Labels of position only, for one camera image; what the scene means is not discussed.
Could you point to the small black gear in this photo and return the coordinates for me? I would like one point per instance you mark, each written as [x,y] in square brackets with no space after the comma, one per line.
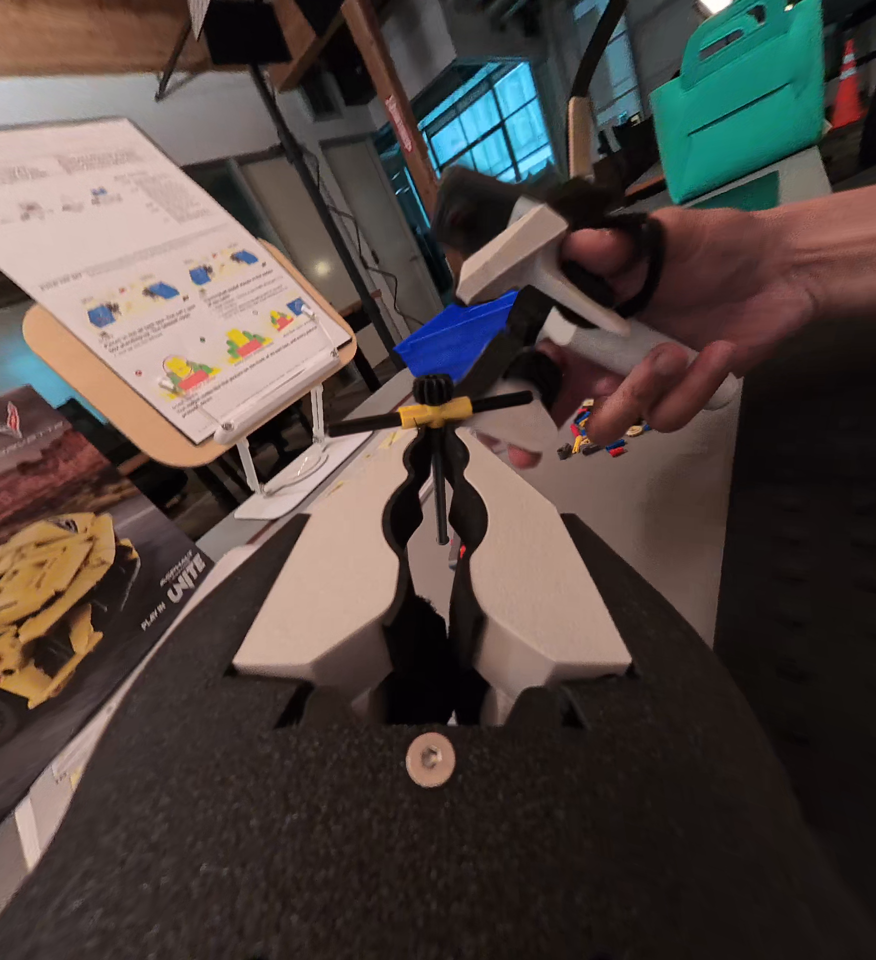
[433,390]

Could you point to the large paned window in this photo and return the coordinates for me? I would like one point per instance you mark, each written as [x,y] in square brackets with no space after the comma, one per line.
[483,120]

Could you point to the yellow car set box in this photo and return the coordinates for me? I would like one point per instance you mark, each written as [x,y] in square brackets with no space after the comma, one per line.
[33,585]

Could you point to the yellow connector with black axles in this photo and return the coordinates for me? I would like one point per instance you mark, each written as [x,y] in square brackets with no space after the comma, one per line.
[434,414]

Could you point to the orange traffic cone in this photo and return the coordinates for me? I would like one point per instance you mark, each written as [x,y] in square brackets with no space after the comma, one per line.
[848,97]

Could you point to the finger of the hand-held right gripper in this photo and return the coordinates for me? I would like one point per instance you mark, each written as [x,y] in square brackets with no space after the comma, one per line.
[513,255]

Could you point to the person's right hand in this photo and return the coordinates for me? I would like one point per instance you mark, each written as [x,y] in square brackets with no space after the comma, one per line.
[723,285]

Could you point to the pile of small toy pins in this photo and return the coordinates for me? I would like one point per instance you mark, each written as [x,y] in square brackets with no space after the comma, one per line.
[603,439]

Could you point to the teal plastic crate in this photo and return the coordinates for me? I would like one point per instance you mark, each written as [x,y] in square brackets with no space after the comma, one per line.
[738,112]

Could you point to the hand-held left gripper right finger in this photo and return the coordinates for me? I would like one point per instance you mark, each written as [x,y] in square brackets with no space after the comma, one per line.
[535,592]

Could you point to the black dimpled foam pad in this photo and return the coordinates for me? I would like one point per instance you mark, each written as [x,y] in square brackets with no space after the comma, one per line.
[820,600]

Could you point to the printed instruction sheet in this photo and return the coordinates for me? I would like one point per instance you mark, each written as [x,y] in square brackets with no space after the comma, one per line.
[108,225]

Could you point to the blue storage bin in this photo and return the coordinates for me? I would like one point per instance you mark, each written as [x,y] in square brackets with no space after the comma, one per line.
[445,337]

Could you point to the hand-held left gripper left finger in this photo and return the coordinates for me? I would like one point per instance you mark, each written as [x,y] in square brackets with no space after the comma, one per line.
[318,592]

